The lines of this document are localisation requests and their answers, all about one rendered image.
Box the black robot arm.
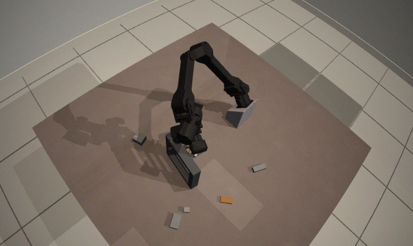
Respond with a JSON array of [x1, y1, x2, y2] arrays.
[[170, 42, 253, 145]]

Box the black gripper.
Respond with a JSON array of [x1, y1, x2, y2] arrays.
[[189, 123, 208, 155]]

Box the orange rectangular block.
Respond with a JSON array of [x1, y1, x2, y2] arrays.
[[220, 196, 233, 204]]

